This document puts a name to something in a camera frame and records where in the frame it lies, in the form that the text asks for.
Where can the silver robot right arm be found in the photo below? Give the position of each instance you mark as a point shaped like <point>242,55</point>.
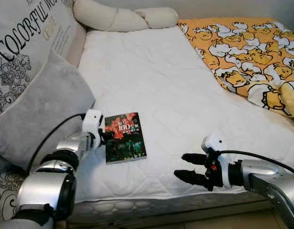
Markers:
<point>270,186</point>

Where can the dark red-green paperback book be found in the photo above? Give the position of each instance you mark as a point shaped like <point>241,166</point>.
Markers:
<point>124,138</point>

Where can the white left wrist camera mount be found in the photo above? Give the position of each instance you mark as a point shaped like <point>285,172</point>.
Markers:
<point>92,121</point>

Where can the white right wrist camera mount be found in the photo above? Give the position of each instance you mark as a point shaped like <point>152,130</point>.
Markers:
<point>212,143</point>

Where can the white quilted mattress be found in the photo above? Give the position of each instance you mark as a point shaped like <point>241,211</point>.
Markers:
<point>185,95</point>

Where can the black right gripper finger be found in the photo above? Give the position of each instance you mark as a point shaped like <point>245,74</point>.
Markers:
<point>194,159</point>
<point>190,178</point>

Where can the grey plush pillow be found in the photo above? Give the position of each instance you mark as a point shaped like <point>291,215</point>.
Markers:
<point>42,109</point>

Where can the yellow egg cartoon blanket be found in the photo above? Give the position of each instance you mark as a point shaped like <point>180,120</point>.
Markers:
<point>242,47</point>

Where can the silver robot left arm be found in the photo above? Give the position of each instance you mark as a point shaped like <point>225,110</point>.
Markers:
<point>42,186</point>

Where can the cream knotted bolster pillow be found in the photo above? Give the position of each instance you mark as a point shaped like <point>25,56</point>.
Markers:
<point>118,16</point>

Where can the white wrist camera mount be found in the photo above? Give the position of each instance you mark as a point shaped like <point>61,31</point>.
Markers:
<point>92,121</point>
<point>212,143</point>

